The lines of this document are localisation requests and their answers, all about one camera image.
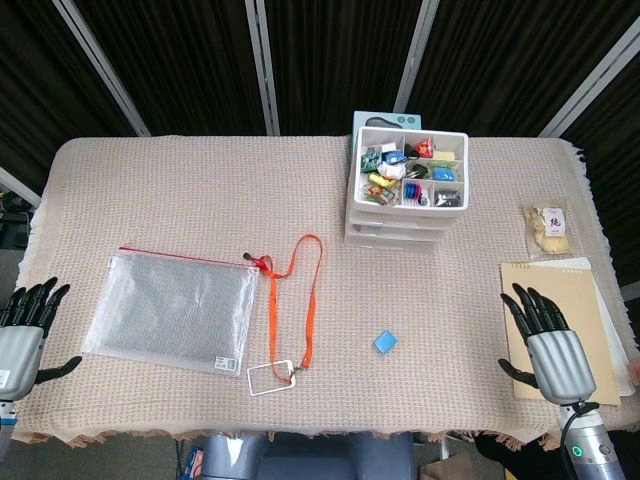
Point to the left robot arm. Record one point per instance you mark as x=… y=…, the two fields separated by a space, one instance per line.
x=5 y=425

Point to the clear highest drawer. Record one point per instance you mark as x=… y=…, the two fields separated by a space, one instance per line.
x=400 y=220

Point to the yellow small item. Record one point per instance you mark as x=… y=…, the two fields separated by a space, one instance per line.
x=377 y=179

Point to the white paper sheet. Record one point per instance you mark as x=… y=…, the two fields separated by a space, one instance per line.
x=612 y=325

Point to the aluminium partition post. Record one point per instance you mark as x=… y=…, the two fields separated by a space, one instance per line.
x=262 y=65
x=590 y=80
x=100 y=70
x=20 y=186
x=417 y=50

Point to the black key bunch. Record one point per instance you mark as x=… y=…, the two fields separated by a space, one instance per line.
x=417 y=173

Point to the brown printed packet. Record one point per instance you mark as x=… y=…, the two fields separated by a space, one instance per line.
x=381 y=195

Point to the grey robot torso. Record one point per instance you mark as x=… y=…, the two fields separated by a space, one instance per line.
x=310 y=457

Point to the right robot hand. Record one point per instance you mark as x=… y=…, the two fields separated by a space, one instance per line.
x=560 y=360

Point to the black small gadget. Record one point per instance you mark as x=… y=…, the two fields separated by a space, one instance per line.
x=447 y=198

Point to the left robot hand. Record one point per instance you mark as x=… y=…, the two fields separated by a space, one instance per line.
x=20 y=345

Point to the clear snack bag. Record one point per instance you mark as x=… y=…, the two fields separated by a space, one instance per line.
x=547 y=227

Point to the teal cardboard box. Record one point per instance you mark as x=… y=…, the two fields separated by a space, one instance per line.
x=385 y=120

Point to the blue green printed packet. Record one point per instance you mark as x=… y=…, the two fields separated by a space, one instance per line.
x=442 y=173

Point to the clear middle drawer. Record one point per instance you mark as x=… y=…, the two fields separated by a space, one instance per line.
x=395 y=233

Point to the white crumpled item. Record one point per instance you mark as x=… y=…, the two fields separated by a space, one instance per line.
x=391 y=171

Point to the beige woven tablecloth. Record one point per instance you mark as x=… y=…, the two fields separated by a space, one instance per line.
x=200 y=200

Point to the small blue eraser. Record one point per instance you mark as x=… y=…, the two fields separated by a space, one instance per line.
x=385 y=342

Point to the red triangular pouch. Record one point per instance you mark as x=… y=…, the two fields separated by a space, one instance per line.
x=425 y=149

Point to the blue clips set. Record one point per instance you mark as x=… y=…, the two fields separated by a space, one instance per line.
x=412 y=192

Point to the clear mesh zip pouch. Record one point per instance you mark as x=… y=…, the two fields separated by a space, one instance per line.
x=170 y=310

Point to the clear lowest drawer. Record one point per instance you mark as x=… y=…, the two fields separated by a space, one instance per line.
x=390 y=246

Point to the yellow note pad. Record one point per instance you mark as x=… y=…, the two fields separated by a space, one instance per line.
x=444 y=155

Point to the clear badge holder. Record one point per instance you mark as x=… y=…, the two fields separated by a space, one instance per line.
x=257 y=372

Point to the white drawer organizer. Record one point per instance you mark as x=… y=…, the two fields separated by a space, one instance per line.
x=357 y=200

